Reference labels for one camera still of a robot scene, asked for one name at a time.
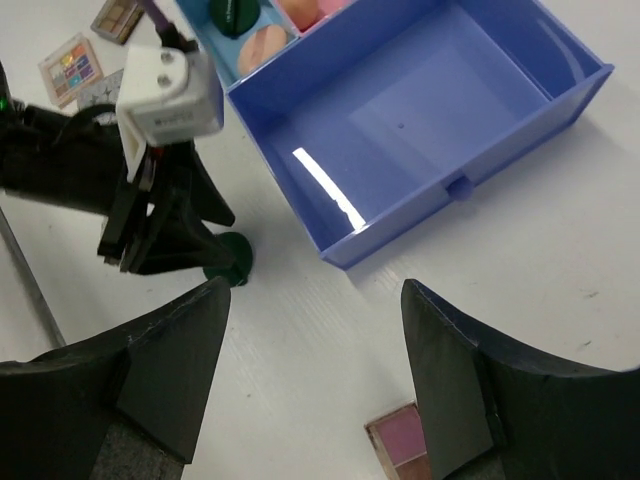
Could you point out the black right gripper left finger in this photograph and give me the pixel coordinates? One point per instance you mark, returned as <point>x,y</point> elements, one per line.
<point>133,395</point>

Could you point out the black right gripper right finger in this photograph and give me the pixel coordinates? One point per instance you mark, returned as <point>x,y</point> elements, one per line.
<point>493,407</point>

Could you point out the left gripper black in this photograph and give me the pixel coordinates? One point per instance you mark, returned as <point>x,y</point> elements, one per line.
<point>144,233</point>

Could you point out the green puff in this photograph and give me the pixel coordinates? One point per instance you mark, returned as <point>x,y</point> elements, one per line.
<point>233,18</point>
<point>242,256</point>

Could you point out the peach round puff with ribbon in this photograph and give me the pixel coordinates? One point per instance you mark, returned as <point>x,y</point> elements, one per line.
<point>261,46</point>

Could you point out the orange teardrop sponge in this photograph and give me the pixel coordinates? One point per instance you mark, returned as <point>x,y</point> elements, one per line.
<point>302,13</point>

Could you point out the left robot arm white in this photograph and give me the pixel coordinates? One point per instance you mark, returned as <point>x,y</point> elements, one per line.
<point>57,159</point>

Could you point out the three-colour blush palette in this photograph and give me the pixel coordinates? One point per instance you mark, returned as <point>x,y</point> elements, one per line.
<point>398,442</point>

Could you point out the silver eyeshadow palette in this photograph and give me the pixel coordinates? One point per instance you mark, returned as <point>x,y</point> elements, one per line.
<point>104,91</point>

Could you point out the light blue plastic bin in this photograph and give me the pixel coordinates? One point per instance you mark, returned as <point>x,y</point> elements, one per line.
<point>225,50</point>

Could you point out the colourful eyeshadow palette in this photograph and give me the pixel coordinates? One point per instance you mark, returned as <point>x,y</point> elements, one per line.
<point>70,69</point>

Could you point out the brown eyeshadow palette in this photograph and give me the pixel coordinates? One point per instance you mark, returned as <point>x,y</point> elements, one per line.
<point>116,20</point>

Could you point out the purple plastic bin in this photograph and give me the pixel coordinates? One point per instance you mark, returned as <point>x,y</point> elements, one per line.
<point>391,110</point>

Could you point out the pink plastic bin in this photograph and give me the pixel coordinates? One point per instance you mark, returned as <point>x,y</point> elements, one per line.
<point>327,8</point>

